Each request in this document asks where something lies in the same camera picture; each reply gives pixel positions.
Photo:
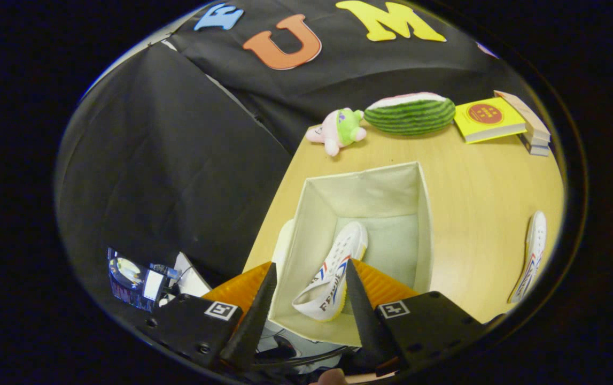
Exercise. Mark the beige cover book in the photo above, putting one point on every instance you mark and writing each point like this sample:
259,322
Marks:
522,112

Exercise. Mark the yellow book with red circle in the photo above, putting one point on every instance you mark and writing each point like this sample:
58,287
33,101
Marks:
488,118

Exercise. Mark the watermelon slice plush toy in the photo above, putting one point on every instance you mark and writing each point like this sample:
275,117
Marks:
410,115

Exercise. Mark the open laptop computer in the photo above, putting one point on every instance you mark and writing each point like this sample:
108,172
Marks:
135,278

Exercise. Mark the white shoe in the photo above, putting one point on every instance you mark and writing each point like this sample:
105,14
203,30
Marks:
533,251
333,267

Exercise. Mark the white paperback book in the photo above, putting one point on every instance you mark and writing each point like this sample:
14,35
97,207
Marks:
537,150
537,142

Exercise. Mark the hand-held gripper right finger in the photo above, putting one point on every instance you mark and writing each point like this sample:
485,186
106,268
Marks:
365,315

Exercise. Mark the white side desk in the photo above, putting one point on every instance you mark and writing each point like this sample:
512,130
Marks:
191,278

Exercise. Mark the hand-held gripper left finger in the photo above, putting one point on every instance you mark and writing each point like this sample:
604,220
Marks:
255,315

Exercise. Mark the pink and green plush toy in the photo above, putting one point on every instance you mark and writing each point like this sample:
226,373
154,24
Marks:
338,131

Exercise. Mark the beige fabric storage box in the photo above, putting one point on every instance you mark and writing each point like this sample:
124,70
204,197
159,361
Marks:
370,192

